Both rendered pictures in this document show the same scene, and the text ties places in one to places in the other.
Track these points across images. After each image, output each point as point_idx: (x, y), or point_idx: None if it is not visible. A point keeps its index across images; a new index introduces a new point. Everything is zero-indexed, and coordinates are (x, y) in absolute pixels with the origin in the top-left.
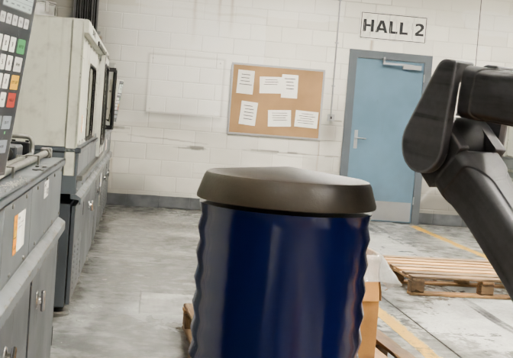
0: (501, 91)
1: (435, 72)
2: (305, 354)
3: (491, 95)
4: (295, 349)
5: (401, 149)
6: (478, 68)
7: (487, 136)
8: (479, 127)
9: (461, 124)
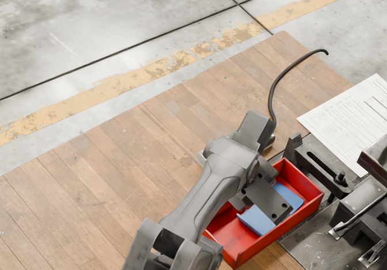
0: (203, 228)
1: (191, 266)
2: None
3: (200, 236)
4: None
5: None
6: (196, 235)
7: (154, 258)
8: (152, 261)
9: (168, 269)
